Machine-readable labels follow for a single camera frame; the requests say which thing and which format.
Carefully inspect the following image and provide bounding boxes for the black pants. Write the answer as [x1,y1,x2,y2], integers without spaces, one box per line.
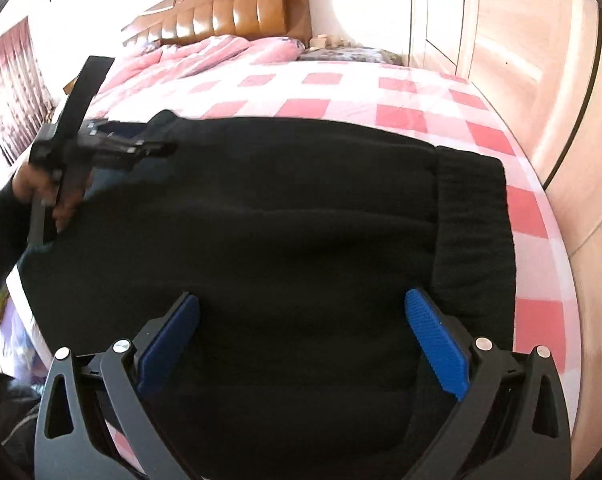
[19,112,516,479]

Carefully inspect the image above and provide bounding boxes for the person's left hand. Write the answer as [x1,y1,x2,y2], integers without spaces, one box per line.
[11,162,92,232]

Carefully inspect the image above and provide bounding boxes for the dark red curtain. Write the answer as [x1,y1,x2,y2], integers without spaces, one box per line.
[0,18,54,182]

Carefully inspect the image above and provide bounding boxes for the pink crumpled quilt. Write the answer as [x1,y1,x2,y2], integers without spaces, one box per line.
[97,35,305,98]

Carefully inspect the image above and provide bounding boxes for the brown padded wooden headboard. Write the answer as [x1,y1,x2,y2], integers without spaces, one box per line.
[121,0,312,47]

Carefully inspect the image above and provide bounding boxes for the pink checkered bed sheet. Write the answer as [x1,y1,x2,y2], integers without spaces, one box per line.
[4,58,582,470]

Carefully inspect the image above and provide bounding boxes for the pink wooden wardrobe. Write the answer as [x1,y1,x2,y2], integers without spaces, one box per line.
[407,0,602,479]

